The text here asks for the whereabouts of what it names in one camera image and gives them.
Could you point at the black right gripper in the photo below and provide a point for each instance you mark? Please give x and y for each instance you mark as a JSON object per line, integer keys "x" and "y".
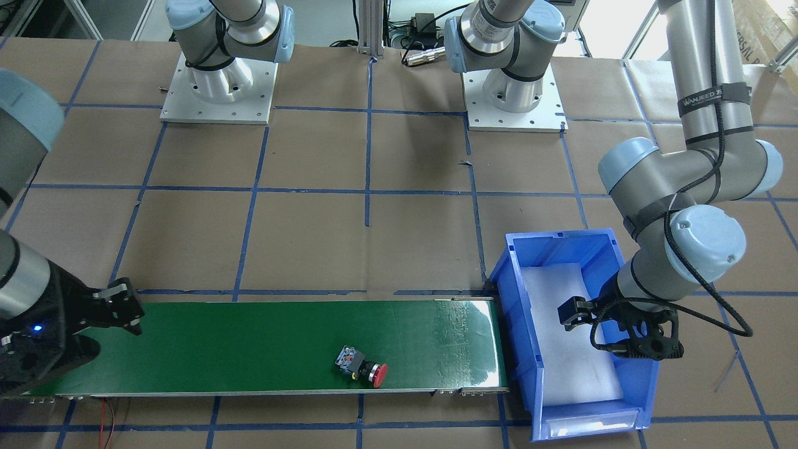
{"x": 70, "y": 298}

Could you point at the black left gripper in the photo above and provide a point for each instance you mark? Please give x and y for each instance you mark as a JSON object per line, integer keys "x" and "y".
{"x": 609, "y": 304}

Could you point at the clear bin label holder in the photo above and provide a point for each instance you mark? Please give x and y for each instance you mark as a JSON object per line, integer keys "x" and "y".
{"x": 581, "y": 426}

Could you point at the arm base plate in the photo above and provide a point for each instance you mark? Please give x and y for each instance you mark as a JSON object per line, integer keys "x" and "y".
{"x": 497, "y": 103}
{"x": 238, "y": 94}

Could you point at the white foam pad source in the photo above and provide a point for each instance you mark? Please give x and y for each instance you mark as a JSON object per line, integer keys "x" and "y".
{"x": 574, "y": 372}

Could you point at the red push button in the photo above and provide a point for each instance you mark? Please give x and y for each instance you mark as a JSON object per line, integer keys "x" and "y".
{"x": 353, "y": 362}

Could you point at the aluminium frame post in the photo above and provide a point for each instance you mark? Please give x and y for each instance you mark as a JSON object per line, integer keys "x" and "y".
{"x": 371, "y": 23}

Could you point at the black power adapter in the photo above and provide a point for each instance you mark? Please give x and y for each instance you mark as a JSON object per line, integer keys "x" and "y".
{"x": 423, "y": 24}

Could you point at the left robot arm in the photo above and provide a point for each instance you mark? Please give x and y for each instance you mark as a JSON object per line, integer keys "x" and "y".
{"x": 667, "y": 200}

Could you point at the green conveyor belt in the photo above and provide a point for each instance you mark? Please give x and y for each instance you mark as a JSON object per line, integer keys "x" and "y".
{"x": 289, "y": 348}

